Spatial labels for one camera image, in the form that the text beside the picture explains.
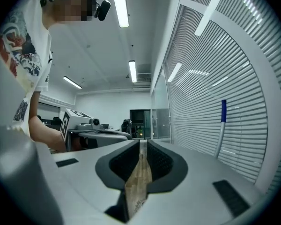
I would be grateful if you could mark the person's head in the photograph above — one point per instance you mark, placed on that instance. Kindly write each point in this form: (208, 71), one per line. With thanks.
(68, 6)

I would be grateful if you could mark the tall black office chair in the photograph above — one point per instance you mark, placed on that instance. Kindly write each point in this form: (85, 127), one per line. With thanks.
(126, 126)

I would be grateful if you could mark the wide white venetian blind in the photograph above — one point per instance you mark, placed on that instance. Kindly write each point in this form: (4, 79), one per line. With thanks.
(213, 78)

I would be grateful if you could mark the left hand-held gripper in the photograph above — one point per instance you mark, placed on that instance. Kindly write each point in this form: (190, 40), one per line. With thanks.
(65, 125)

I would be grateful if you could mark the long ceiling light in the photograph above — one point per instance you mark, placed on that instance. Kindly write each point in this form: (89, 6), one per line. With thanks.
(120, 6)
(132, 71)
(72, 82)

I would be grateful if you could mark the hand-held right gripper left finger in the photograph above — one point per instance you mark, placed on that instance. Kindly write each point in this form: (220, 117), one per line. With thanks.
(84, 172)

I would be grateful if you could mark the person's left forearm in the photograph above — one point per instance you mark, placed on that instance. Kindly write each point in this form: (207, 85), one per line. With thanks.
(42, 130)

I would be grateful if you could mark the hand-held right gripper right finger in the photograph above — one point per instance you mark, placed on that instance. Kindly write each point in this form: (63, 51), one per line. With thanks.
(201, 184)

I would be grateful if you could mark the dark glass door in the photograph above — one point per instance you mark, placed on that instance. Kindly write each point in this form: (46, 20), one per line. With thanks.
(137, 118)

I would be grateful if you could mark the black head camera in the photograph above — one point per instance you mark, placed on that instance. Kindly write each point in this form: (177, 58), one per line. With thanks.
(103, 9)

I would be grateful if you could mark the ceiling air vent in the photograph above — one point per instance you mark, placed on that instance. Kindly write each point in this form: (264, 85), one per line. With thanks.
(144, 77)

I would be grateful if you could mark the person in white t-shirt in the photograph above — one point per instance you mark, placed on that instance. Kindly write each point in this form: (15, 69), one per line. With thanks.
(14, 43)

